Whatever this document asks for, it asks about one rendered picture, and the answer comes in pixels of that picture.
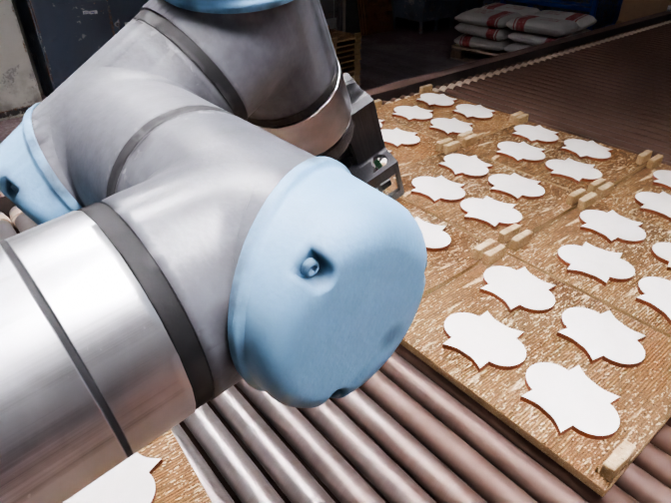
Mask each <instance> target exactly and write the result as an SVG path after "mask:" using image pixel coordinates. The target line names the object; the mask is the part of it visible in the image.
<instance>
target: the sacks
mask: <svg viewBox="0 0 671 503"><path fill-rule="evenodd" d="M455 20H457V21H458V22H461V23H459V24H457V25H456V26H455V27H454V29H456V30H457V31H458V32H460V33H464V34H462V35H460V36H458V37H457V38H456V39H454V43H456V44H454V45H451V53H450V59H453V60H458V61H462V62H467V63H471V62H475V61H478V60H473V59H468V58H464V56H465V52H466V53H467V54H472V55H477V56H482V57H487V58H490V57H494V56H497V55H501V54H505V53H509V52H512V51H516V50H520V49H524V48H528V47H531V46H535V45H539V44H543V43H546V42H550V41H554V40H558V39H562V38H565V37H569V36H573V35H577V34H580V33H584V32H588V31H591V30H589V29H586V28H588V27H590V26H592V25H594V24H595V23H596V22H597V20H596V19H595V18H594V17H593V16H591V15H587V14H582V13H573V12H563V11H553V10H542V11H540V10H539V9H537V8H533V7H526V6H519V5H512V4H504V3H492V4H488V5H485V6H482V7H481V8H473V9H471V10H468V11H465V12H463V13H460V14H459V15H457V16H456V17H455Z"/></svg>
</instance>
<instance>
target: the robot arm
mask: <svg viewBox="0 0 671 503"><path fill-rule="evenodd" d="M378 158H379V160H378ZM383 158H386V159H387V161H386V165H384V166H382V164H381V162H380V161H381V160H383ZM393 175H395V178H396V182H397V186H398V188H397V189H395V190H394V191H392V192H391V193H389V194H388V195H385V194H384V193H383V191H384V190H385V189H387V188H388V187H390V186H391V181H390V177H392V176H393ZM0 192H1V193H2V194H3V195H4V196H6V197H7V198H8V199H9V200H11V201H12V202H13V203H14V204H15V205H16V206H17V208H18V209H19V210H20V211H21V212H23V213H24V214H25V215H26V216H27V217H28V218H30V219H31V220H32V221H33V222H35V223H36V224H37V225H38V226H37V227H34V228H32V229H30V230H27V231H25V232H22V233H20V234H18V235H15V236H13V237H10V238H8V239H6V240H3V241H1V242H0V503H63V502H65V501H66V500H68V499H69V498H71V497H72V496H73V495H75V494H76V493H78V492H79V491H81V490H82V489H84V488H85V487H87V486H88V485H90V484H91V483H92V482H94V481H95V480H97V479H98V478H100V477H101V476H103V475H104V474H106V473H107V472H109V471H110V470H111V469H113V468H114V467H116V466H117V465H119V464H120V463H122V462H123V461H125V460H126V459H128V458H129V457H130V456H132V455H133V454H135V453H136V452H138V451H139V450H141V449H142V448H144V447H145V446H147V445H148V444H150V443H151V442H152V441H154V440H155V439H157V438H158V437H160V436H161V435H163V434H164V433H166V432H167V431H169V430H170V429H171V428H173V427H174V426H176V425H177V424H179V423H180V422H182V421H183V420H185V419H186V418H188V417H189V416H190V415H192V414H193V413H195V411H196V409H198V408H199V407H201V406H202V405H204V404H205V403H207V402H208V401H210V400H213V399H215V398H216V397H218V396H219V395H221V394H222V393H224V392H225V391H226V390H228V389H229V388H231V387H232V386H234V385H235V384H236V383H238V382H239V381H241V380H242V379H243V380H244V381H245V382H246V383H247V384H248V385H249V386H250V387H252V388H254V389H256V390H260V391H265V392H266V393H267V394H268V395H269V396H270V397H272V398H273V399H275V400H276V401H278V402H280V403H282V404H285V405H287V406H291V407H296V408H314V407H318V406H320V405H322V404H323V403H325V402H326V401H327V400H328V399H329V398H342V397H345V396H347V395H348V394H350V393H352V392H353V391H355V390H356V389H358V388H359V387H360V386H362V385H363V384H364V383H365V382H367V381H368V380H369V379H370V378H371V377H372V376H373V375H374V374H375V373H376V372H377V371H378V370H379V369H380V368H381V367H382V366H383V365H384V364H385V363H386V362H387V360H388V359H389V358H390V357H391V355H392V354H393V353H394V351H395V350H396V349H397V347H398V346H399V344H400V343H401V341H402V340H403V338H404V336H405V335H406V333H407V331H408V329H409V327H410V325H411V324H412V322H413V319H414V317H415V315H416V312H417V310H418V307H419V304H420V301H421V298H422V294H423V291H424V286H425V275H424V270H425V268H426V266H427V253H426V246H425V242H424V238H423V234H422V232H421V230H420V228H419V226H418V223H417V221H416V220H415V219H414V217H413V216H412V215H411V214H410V212H409V211H408V210H407V209H406V208H405V207H404V206H402V205H401V204H400V203H398V202H397V201H396V200H397V199H398V198H400V197H401V196H402V195H404V189H403V185H402V180H401V175H400V171H399V166H398V161H397V160H396V159H395V158H394V156H393V155H392V154H391V153H390V152H389V151H388V150H387V149H386V147H385V145H384V141H383V137H382V132H381V128H380V124H379V120H378V116H377V112H376V107H375V103H374V99H373V98H372V97H371V96H370V95H369V94H368V93H367V92H366V91H364V90H362V89H361V88H360V87H359V86H358V84H357V83H356V81H355V80H354V79H353V78H352V77H351V75H350V74H349V73H348V72H345V73H344V74H343V73H342V71H341V68H340V64H339V62H338V59H337V56H336V51H335V48H334V44H333V41H332V38H331V34H330V31H329V28H328V24H327V21H326V18H325V14H324V11H323V8H322V4H321V1H320V0H149V1H148V2H147V3H146V4H145V5H144V6H143V7H142V8H141V9H140V11H139V13H138V14H137V15H136V16H135V17H134V18H133V19H132V20H131V21H130V22H129V23H128V24H127V25H126V26H125V27H124V28H123V29H122V30H120V31H119V32H118V33H117V34H116V35H115V36H114V37H113V38H112V39H111V40H110V41H108V42H107V43H106V44H105V45H104V46H103V47H102V48H101V49H100V50H99V51H98V52H96V53H95V54H94V55H93V56H92V57H91V58H90V59H89V60H88V61H87V62H85V63H84V64H83V65H82V66H81V67H80V68H79V69H78V70H77V71H76V72H74V73H73V74H72V75H71V76H70V77H69V78H68V79H67V80H66V81H65V82H63V83H62V84H61V85H60V86H59V87H58V88H57V89H56V90H55V91H54V92H53V93H51V94H50V95H49V96H48V97H47V98H46V99H45V100H44V101H43V102H42V103H36V104H34V105H33V106H32V107H30V108H29V109H28V110H27V111H26V113H25V115H24V118H23V122H22V123H21V124H20V125H19V126H18V127H17V128H16V129H15V130H14V131H13V132H12V133H11V134H10V135H9V136H8V137H7V138H6V139H5V140H4V141H3V142H2V143H1V144H0Z"/></svg>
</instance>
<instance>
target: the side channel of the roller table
mask: <svg viewBox="0 0 671 503"><path fill-rule="evenodd" d="M668 16H669V14H667V13H656V14H652V15H648V16H644V17H641V18H637V19H633V20H629V21H626V22H622V23H618V24H614V25H611V26H607V27H603V28H599V29H595V30H592V31H588V32H584V33H580V34H577V35H573V36H569V37H565V38H562V39H558V40H554V41H550V42H546V43H543V44H539V45H535V46H531V47H528V48H524V49H520V50H516V51H512V52H509V53H505V54H501V55H497V56H494V57H490V58H486V59H482V60H479V61H475V62H471V63H467V64H463V65H460V66H456V67H452V68H448V69H445V70H441V71H437V72H433V73H430V74H426V75H422V76H418V77H414V78H411V79H407V80H403V81H399V82H396V83H392V84H388V85H384V86H381V87H377V88H373V89H369V90H365V91H366V92H367V93H368V94H369V95H370V96H371V97H372V98H373V99H374V100H377V99H380V100H381V101H387V102H388V101H390V100H391V99H392V98H396V99H399V97H400V96H402V95H405V96H408V95H409V94H410V93H415V94H416V93H417V92H418V91H419V87H421V86H425V85H428V84H431V85H432V89H433V88H435V86H437V85H439V86H443V84H445V83H448V84H451V82H452V81H459V80H460V79H461V78H463V79H467V77H469V76H471V77H474V76H475V75H476V74H479V75H481V74H482V73H483V72H487V73H488V72H489V71H490V70H494V71H495V70H496V69H497V68H501V69H502V68H503V67H504V66H508V67H509V66H510V65H511V64H514V65H516V63H518V62H520V63H522V62H523V61H524V60H526V61H529V59H535V58H536V57H541V56H542V55H545V56H547V54H549V53H550V54H553V52H559V51H560V50H562V51H564V49H569V48H570V47H575V46H580V45H581V44H586V43H590V42H591V41H594V42H595V41H596V40H600V39H601V38H603V39H605V37H610V36H614V35H615V34H617V35H618V34H619V33H623V32H627V31H632V30H633V29H634V30H636V29H637V28H639V29H640V27H644V26H648V25H652V24H656V23H659V22H663V21H664V20H665V21H667V19H668ZM15 206H16V205H15V204H14V203H13V202H12V201H11V200H9V199H8V198H7V197H6V196H4V195H3V194H2V193H1V192H0V213H3V214H4V215H5V216H6V217H8V218H9V219H10V215H9V212H10V210H11V209H12V208H13V207H15Z"/></svg>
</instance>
